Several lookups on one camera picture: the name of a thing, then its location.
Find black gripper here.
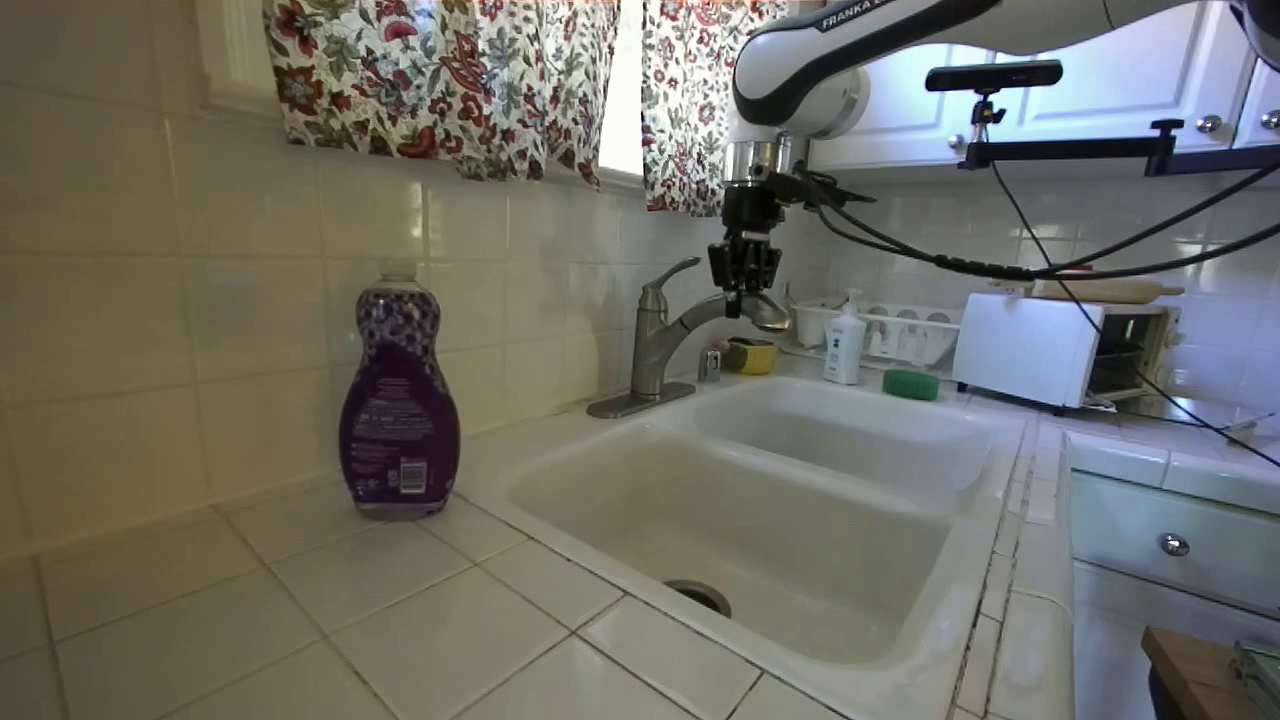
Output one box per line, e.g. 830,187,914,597
702,182,790,308

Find chrome tap faucet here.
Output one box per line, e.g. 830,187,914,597
584,253,800,425

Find yellow sponge holder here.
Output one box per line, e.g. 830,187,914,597
725,337,779,380

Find white pump bottle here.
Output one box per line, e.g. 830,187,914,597
819,298,870,394

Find white dish rack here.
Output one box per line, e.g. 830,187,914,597
790,298,967,374

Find narrow floral curtain panel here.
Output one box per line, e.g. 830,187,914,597
634,0,808,220

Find green sponge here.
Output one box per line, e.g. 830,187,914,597
881,363,944,404

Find white double kitchen sink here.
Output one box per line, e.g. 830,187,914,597
463,368,1060,720

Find white toaster oven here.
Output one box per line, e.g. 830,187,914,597
948,289,1183,417

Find metal sink drain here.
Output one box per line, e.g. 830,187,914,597
662,577,735,621

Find wooden cutting board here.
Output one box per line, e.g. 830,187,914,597
1020,271,1189,308

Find wide floral curtain panel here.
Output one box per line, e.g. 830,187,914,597
258,0,624,187

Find purple dish soap bottle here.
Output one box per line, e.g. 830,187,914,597
335,270,468,526

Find white upper kitchen cabinets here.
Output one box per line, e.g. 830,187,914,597
805,0,1280,182

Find white drawer front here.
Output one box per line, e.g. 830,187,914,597
1065,465,1280,625

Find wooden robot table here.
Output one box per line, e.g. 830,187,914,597
1139,625,1280,720

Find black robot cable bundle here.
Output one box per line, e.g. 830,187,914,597
790,159,1280,289

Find black boom-mounted camera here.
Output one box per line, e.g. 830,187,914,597
918,55,1066,132

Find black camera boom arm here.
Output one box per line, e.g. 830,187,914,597
948,113,1280,182

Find thin black camera cable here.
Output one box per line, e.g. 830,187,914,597
989,159,1280,474

